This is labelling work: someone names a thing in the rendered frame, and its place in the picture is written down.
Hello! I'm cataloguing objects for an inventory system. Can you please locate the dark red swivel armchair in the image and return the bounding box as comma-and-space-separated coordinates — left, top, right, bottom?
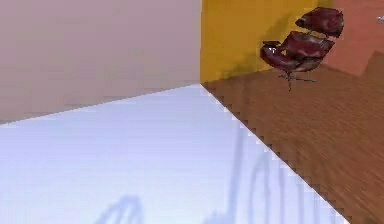
259, 6, 345, 92

